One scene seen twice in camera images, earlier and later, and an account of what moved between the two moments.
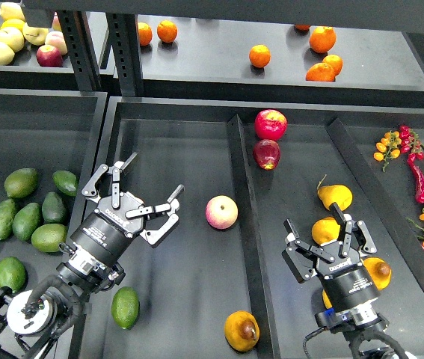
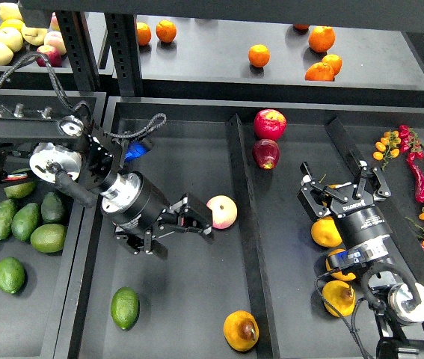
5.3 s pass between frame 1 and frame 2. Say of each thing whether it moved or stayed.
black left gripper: moved
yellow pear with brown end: stayed
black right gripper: moved
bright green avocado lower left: stayed
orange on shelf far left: stayed
